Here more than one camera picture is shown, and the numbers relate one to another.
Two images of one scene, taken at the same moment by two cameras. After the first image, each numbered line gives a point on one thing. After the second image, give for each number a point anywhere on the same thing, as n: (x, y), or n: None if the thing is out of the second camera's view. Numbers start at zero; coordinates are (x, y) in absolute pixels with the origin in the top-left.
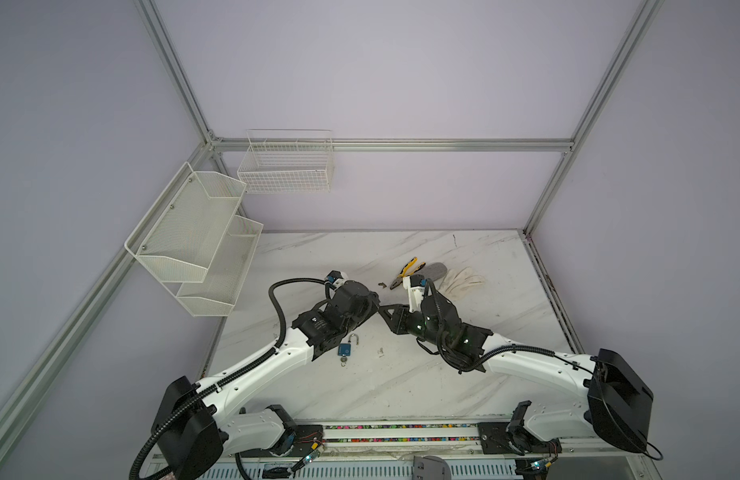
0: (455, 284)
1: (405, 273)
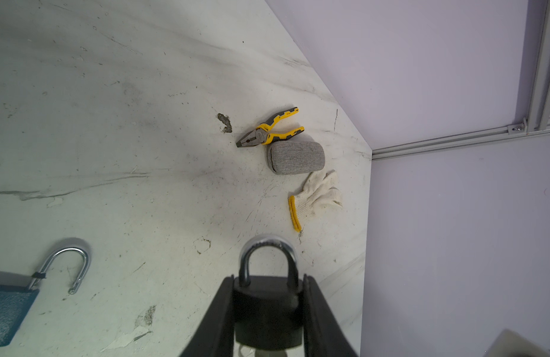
0: (316, 194)
1: (259, 136)
